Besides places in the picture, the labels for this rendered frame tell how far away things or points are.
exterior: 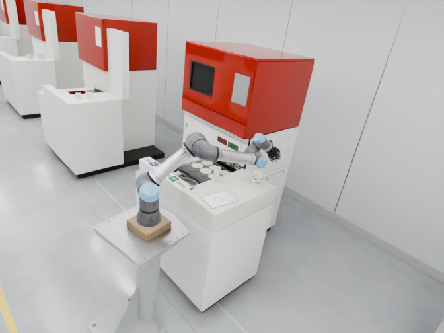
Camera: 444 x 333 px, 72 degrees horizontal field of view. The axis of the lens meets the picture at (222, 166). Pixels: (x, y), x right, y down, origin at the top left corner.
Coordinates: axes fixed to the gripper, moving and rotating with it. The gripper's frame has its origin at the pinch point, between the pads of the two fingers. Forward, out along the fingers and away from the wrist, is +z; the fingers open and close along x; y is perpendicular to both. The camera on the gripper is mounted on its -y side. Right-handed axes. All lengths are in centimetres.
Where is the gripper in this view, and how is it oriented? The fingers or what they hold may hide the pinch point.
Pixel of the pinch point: (278, 157)
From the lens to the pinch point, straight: 236.1
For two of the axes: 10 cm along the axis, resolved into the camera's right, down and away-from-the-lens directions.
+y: 2.0, 7.8, -6.0
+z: 5.5, 4.1, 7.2
